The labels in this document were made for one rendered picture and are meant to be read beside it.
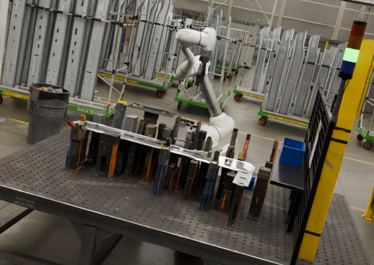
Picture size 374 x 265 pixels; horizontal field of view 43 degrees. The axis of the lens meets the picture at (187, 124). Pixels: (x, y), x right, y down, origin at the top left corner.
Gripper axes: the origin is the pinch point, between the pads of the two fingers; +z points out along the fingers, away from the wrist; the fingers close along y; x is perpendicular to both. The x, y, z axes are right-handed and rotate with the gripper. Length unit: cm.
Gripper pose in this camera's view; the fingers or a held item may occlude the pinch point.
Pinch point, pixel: (198, 83)
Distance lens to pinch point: 354.7
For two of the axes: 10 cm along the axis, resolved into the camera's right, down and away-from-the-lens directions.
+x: 9.5, 2.5, -1.9
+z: -2.0, 9.5, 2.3
